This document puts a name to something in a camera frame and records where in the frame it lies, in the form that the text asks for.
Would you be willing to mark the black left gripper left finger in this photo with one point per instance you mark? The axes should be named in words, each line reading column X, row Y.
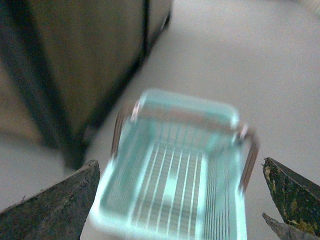
column 56, row 213

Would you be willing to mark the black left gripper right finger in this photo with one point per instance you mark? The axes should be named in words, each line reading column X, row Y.
column 297, row 200

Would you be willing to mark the light blue plastic basket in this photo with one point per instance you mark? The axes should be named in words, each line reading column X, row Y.
column 178, row 170

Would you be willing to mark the black metal shelf frame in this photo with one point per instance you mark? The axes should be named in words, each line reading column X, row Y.
column 63, row 63

